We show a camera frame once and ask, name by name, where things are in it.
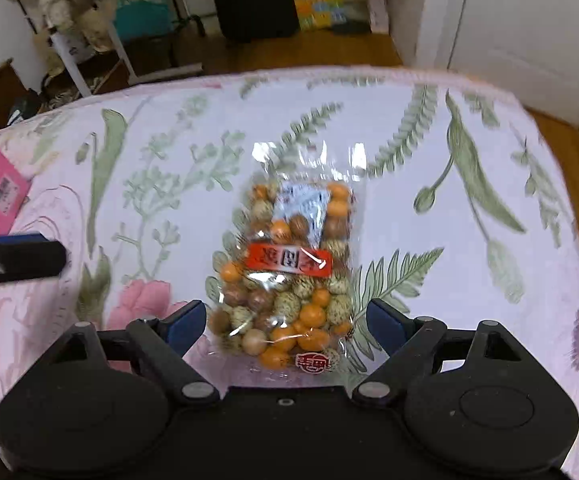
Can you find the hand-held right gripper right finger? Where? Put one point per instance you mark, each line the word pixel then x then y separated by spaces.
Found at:
pixel 387 322

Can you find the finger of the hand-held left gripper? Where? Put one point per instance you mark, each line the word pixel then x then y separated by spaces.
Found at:
pixel 19 260

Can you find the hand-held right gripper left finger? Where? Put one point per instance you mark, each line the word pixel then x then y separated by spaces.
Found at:
pixel 188 325

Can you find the small clear bag of nuts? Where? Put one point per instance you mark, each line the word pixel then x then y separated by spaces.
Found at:
pixel 289 270

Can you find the white rolling side table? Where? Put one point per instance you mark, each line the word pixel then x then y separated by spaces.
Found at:
pixel 69 45

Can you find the teal bag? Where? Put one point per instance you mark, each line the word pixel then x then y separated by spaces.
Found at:
pixel 142 17

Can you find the white plastic bag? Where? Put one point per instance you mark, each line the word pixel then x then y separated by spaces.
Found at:
pixel 377 7

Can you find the colourful gift bag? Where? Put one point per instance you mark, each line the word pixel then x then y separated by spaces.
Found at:
pixel 319 7

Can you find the white door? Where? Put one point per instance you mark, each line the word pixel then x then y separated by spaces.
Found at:
pixel 519 25

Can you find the black suitcase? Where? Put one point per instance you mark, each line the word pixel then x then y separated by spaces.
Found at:
pixel 252 0

